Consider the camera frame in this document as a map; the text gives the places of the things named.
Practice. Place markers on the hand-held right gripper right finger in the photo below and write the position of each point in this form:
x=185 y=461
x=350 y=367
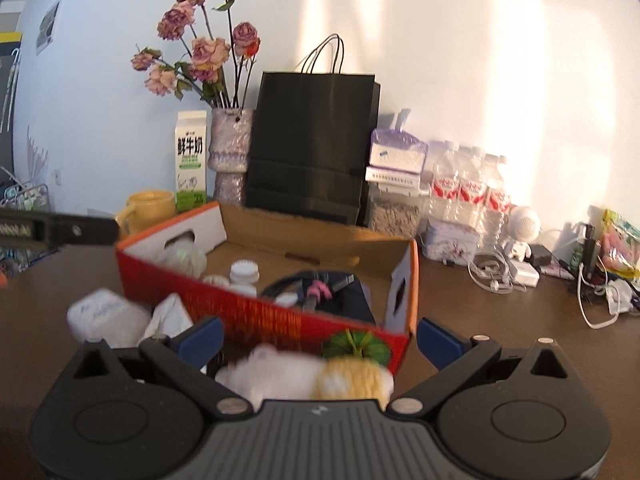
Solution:
x=440 y=340

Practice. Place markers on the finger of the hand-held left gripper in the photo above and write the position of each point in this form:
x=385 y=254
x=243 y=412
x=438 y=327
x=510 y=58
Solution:
x=85 y=231

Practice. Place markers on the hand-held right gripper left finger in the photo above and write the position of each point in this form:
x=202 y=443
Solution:
x=202 y=340

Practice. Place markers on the red cardboard box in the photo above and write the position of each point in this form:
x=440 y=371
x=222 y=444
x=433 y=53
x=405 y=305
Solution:
x=280 y=315

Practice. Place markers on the white orange plush cat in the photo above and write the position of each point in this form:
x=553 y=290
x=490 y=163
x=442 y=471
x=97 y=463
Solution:
x=305 y=375

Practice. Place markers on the white round lid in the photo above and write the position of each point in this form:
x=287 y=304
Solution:
x=287 y=300
x=215 y=280

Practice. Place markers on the yellow mug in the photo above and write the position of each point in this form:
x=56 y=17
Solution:
x=147 y=207

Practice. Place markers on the white bottle ribbed cap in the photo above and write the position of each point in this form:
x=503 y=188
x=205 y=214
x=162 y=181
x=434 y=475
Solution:
x=244 y=272

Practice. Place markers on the white plastic bag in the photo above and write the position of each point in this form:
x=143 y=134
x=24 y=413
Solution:
x=182 y=257

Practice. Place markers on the white tissue packet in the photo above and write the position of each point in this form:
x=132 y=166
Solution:
x=105 y=317

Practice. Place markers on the floral print pouch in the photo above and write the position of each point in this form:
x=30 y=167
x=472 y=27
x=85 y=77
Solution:
x=450 y=240

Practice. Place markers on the white charger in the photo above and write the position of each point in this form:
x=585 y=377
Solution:
x=525 y=272

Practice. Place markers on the black cloth cap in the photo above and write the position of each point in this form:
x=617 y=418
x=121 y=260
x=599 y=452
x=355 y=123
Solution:
x=340 y=295

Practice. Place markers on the grey cabinet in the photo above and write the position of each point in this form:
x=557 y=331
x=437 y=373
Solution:
x=6 y=110

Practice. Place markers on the white green milk carton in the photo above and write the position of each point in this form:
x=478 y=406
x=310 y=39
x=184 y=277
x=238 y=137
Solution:
x=191 y=160

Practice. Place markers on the black power adapter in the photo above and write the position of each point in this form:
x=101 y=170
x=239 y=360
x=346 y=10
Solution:
x=540 y=255

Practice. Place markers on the white round speaker figurine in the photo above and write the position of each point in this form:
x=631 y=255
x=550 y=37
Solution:
x=522 y=225

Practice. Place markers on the textured glass vase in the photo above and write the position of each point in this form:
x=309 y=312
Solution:
x=230 y=150

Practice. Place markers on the flat white box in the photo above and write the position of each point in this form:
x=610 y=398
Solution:
x=395 y=180

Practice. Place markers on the black stand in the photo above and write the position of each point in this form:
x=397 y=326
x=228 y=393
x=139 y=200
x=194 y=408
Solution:
x=590 y=250

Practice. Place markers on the purple tissue pack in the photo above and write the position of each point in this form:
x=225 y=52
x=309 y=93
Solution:
x=397 y=152

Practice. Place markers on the yellow snack bag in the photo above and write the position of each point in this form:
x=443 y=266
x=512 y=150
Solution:
x=620 y=245

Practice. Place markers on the dried pink flower bouquet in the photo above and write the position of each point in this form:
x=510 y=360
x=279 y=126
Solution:
x=205 y=55

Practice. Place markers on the black paper bag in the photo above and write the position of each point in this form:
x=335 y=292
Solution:
x=310 y=150

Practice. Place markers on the purple wall decal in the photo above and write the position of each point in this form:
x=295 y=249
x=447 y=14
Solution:
x=37 y=155

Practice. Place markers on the grey wall poster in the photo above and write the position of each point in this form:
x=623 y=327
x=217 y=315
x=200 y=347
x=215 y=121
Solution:
x=48 y=25

